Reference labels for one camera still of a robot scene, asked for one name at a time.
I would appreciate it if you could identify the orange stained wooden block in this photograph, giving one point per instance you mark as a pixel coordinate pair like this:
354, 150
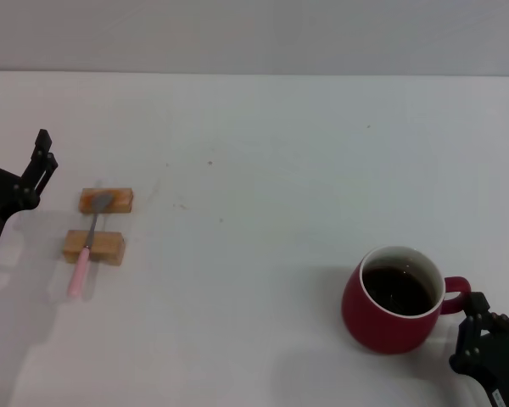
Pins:
121, 201

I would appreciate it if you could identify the plain wooden block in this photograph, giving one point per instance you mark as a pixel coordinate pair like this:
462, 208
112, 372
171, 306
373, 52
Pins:
108, 248

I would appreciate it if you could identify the red ceramic mug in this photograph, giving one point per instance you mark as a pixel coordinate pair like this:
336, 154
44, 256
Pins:
382, 330

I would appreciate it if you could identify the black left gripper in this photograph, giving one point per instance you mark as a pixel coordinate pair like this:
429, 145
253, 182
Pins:
0, 191

